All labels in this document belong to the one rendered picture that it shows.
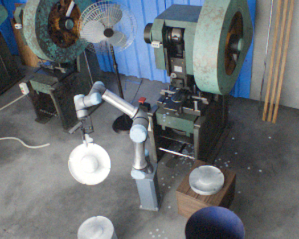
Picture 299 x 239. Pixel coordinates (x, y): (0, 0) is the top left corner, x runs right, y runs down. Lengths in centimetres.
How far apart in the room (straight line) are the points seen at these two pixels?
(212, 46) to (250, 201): 153
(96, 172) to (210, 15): 133
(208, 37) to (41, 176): 236
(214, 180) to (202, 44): 114
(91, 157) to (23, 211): 144
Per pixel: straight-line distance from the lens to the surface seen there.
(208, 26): 229
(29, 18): 333
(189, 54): 267
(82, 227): 273
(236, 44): 256
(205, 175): 279
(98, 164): 224
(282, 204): 316
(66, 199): 338
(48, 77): 400
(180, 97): 297
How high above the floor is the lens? 250
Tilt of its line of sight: 38 degrees down
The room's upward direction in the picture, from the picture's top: 9 degrees counter-clockwise
